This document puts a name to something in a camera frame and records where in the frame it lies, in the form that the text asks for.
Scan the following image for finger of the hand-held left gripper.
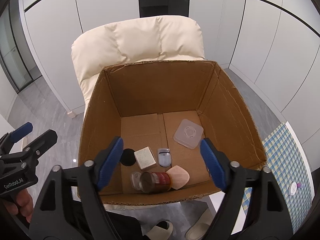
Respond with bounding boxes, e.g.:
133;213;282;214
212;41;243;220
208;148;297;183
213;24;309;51
10;129;58;166
0;122;33;154

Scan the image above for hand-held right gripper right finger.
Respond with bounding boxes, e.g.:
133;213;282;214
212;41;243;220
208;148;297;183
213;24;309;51
200;138;293;240

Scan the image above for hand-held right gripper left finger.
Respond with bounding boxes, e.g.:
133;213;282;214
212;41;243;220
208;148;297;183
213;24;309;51
29;136;124;240

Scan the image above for black round puff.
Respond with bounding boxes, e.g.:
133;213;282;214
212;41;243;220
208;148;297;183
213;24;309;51
119;148;137;167

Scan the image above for small translucent round lid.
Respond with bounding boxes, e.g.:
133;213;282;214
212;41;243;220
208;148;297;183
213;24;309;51
130;171;145;192

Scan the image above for small beige cube box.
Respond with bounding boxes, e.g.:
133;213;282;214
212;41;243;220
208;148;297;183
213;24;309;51
134;147;157;170

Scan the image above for brown powder puff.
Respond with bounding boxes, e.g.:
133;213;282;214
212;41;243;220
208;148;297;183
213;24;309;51
166;165;190;190

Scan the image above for translucent square plastic container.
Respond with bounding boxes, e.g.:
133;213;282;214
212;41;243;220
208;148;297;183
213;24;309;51
173;119;204;150

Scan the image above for red gold tin can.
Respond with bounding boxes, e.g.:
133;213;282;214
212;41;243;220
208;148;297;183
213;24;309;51
139;171;173;194

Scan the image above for light blue eyelash curler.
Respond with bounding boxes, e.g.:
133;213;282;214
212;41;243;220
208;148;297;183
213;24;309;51
157;147;172;167

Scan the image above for brown cardboard box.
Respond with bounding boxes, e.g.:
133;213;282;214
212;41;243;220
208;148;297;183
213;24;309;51
78;60;267;205

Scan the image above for person's left hand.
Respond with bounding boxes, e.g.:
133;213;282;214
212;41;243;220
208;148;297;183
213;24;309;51
4;187;34;223

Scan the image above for person's black trousers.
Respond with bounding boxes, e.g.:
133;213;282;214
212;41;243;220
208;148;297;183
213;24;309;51
72;192;143;240

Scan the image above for beige slipper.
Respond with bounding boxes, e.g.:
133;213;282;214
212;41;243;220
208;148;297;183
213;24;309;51
145;220;173;240
185;207;215;240

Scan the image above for blue yellow checkered tablecloth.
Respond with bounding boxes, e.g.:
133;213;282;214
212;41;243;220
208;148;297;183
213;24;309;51
241;121;312;233

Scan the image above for glass door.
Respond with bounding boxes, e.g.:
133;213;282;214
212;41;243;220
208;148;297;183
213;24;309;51
0;0;43;93

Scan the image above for cream padded armchair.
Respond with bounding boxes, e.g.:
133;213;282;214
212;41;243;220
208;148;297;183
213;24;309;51
71;15;206;211

